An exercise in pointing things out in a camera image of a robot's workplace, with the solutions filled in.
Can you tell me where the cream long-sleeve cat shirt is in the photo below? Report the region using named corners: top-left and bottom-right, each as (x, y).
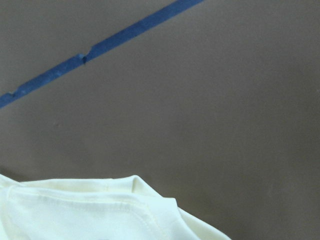
top-left (0, 175), bottom-right (227, 240)

